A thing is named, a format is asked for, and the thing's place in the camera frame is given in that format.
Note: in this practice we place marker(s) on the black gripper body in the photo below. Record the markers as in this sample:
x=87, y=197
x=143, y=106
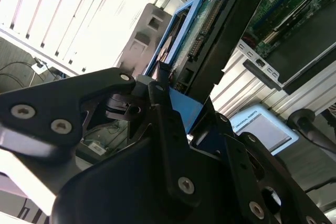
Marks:
x=118, y=195

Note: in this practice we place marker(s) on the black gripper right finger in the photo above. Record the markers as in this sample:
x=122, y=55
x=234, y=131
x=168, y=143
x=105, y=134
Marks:
x=244, y=161

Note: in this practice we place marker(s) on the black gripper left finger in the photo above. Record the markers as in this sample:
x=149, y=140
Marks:
x=52, y=103

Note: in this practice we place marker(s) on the hard disk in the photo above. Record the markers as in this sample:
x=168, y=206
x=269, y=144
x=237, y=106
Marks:
x=223, y=37

